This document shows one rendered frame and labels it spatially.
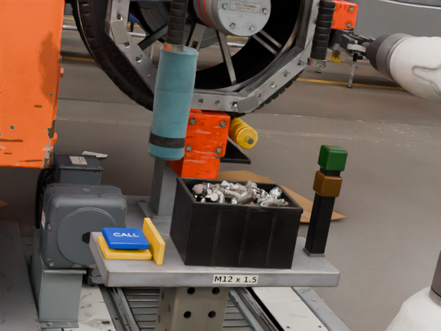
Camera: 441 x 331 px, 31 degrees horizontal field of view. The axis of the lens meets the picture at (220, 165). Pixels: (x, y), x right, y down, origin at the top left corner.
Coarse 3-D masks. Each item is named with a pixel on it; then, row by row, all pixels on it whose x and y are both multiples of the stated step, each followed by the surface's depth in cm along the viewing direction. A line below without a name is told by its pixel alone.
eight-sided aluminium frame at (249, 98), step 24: (120, 0) 185; (312, 0) 200; (120, 24) 186; (312, 24) 201; (120, 48) 188; (144, 72) 192; (264, 72) 207; (288, 72) 203; (216, 96) 199; (240, 96) 202; (264, 96) 203
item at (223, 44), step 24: (144, 0) 197; (168, 0) 199; (192, 0) 205; (288, 0) 209; (288, 24) 213; (144, 48) 201; (264, 48) 212; (288, 48) 210; (216, 72) 224; (240, 72) 217
